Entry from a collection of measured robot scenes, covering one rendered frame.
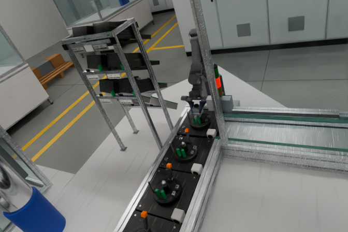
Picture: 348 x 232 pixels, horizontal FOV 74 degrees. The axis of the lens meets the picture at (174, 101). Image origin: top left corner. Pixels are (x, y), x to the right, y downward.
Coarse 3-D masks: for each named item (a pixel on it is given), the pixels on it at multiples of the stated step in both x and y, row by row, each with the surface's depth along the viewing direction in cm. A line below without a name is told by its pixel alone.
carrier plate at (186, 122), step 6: (192, 114) 153; (210, 114) 147; (186, 120) 149; (180, 126) 146; (186, 126) 144; (210, 126) 138; (216, 126) 137; (180, 132) 142; (192, 132) 139; (198, 132) 137; (204, 132) 136; (216, 132) 134
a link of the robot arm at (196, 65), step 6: (192, 42) 138; (192, 48) 138; (198, 48) 139; (192, 54) 138; (198, 54) 138; (192, 60) 138; (198, 60) 137; (192, 66) 138; (198, 66) 136; (192, 72) 137; (198, 72) 136
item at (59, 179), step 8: (40, 168) 168; (48, 168) 165; (48, 176) 158; (56, 176) 156; (64, 176) 154; (72, 176) 152; (56, 184) 150; (64, 184) 148; (48, 192) 146; (56, 192) 144; (48, 200) 140
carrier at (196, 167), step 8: (176, 136) 139; (184, 136) 137; (176, 144) 134; (184, 144) 122; (192, 144) 127; (200, 144) 128; (208, 144) 127; (168, 152) 130; (176, 152) 126; (184, 152) 120; (192, 152) 121; (200, 152) 124; (208, 152) 122; (168, 160) 125; (176, 160) 124; (184, 160) 120; (192, 160) 121; (200, 160) 119; (176, 168) 119; (184, 168) 118; (192, 168) 114; (200, 168) 113
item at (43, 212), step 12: (36, 192) 110; (36, 204) 107; (48, 204) 115; (12, 216) 102; (24, 216) 104; (36, 216) 108; (48, 216) 113; (60, 216) 121; (24, 228) 107; (36, 228) 109; (48, 228) 113; (60, 228) 118
